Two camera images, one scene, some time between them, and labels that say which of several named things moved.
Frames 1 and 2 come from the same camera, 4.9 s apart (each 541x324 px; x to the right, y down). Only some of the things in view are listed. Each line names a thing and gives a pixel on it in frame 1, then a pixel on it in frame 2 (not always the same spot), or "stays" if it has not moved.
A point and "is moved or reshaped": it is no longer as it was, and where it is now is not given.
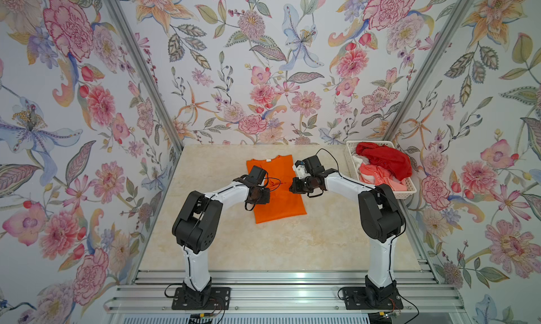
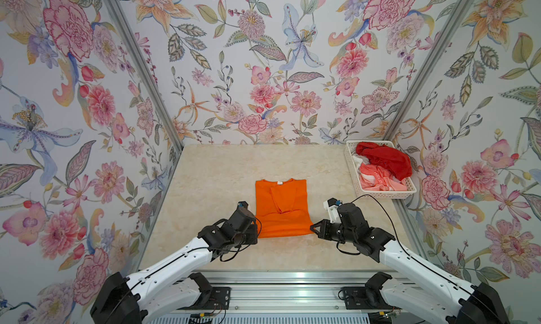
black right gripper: (296, 189) to (323, 233)
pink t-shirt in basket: (377, 175) stays
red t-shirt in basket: (396, 160) stays
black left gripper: (265, 196) to (254, 232)
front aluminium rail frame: (144, 291) stays
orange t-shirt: (285, 196) is moved or reshaped
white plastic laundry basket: (351, 148) stays
